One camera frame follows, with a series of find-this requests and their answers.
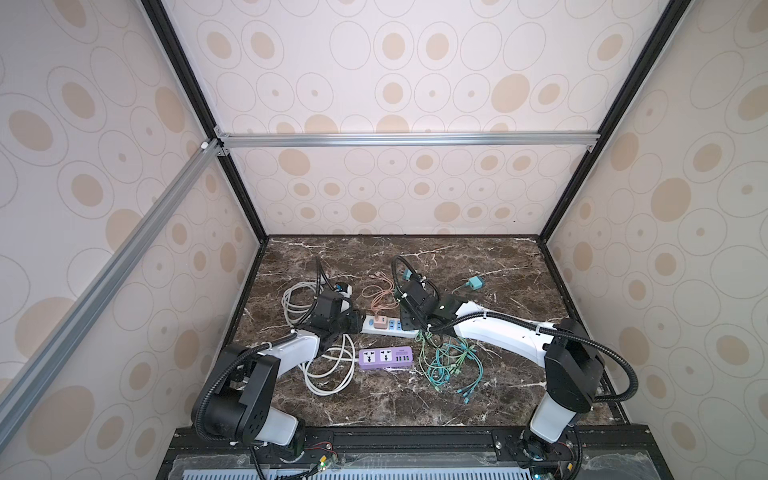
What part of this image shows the white blue power strip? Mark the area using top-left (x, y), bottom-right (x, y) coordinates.
top-left (361, 315), bottom-right (418, 339)

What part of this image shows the pink charger plug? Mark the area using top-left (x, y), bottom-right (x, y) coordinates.
top-left (373, 315), bottom-right (389, 330)

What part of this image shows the pink charger cable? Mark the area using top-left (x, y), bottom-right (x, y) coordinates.
top-left (361, 272), bottom-right (400, 318)

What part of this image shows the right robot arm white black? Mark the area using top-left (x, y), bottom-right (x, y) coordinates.
top-left (390, 256), bottom-right (639, 456)

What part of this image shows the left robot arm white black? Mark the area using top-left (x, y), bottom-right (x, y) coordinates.
top-left (191, 258), bottom-right (365, 456)

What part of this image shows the purple power strip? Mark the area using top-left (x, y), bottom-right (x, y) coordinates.
top-left (358, 346), bottom-right (414, 370)

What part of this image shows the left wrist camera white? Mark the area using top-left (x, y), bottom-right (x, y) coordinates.
top-left (333, 282), bottom-right (352, 311)

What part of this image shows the white power cord coil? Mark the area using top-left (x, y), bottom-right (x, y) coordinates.
top-left (280, 280), bottom-right (357, 398)

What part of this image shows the green teal cable bundle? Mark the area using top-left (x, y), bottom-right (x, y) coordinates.
top-left (416, 329), bottom-right (485, 404)

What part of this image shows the silver aluminium rail back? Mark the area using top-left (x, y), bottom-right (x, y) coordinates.
top-left (220, 131), bottom-right (600, 149)

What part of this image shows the silver aluminium rail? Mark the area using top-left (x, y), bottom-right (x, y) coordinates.
top-left (220, 131), bottom-right (600, 149)
top-left (1, 139), bottom-right (222, 449)

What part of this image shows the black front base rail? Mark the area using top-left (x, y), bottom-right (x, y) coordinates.
top-left (157, 425), bottom-right (672, 479)

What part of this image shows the silver aluminium rail left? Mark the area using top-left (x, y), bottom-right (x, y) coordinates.
top-left (1, 139), bottom-right (222, 449)

